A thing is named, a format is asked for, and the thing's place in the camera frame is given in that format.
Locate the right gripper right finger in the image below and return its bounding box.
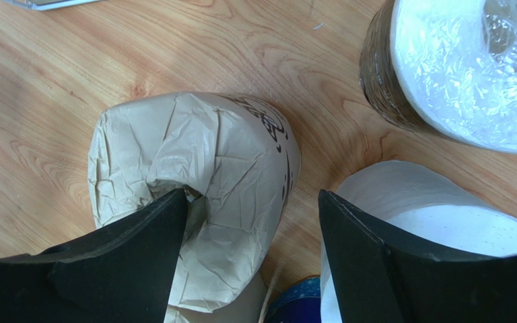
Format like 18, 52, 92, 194
318, 190, 517, 322

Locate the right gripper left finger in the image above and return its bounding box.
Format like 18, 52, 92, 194
0, 189, 188, 322

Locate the brown paper roll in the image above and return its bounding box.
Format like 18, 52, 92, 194
164, 272, 279, 323
88, 92, 301, 313

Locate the brown paper roll front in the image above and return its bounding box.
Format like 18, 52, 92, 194
164, 272, 279, 323

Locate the blue white wrapped roll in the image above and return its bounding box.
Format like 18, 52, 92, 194
264, 276, 321, 323

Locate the plain white paper roll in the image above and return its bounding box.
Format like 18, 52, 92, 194
320, 161, 517, 322

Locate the black wrapped paper roll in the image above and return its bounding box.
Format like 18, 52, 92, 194
359, 1, 517, 153

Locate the white wire wooden shelf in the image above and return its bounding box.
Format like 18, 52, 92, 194
4, 0, 100, 11

